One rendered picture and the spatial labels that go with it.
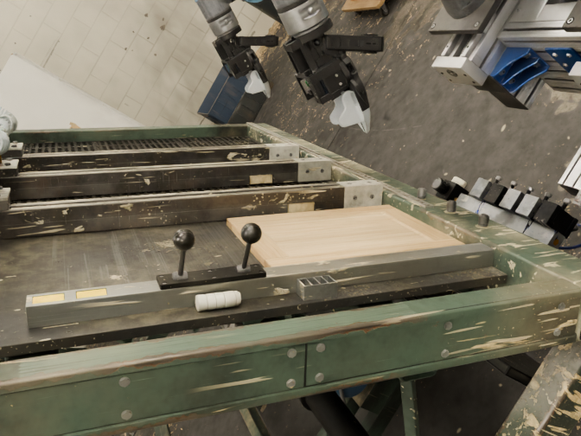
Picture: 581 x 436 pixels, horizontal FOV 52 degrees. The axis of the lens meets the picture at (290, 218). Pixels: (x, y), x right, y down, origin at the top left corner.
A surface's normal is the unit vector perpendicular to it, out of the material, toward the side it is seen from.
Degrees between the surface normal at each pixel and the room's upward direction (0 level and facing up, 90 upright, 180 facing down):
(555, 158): 0
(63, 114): 90
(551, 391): 0
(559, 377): 0
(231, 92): 91
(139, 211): 90
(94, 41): 90
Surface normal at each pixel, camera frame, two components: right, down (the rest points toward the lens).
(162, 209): 0.36, 0.28
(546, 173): -0.78, -0.44
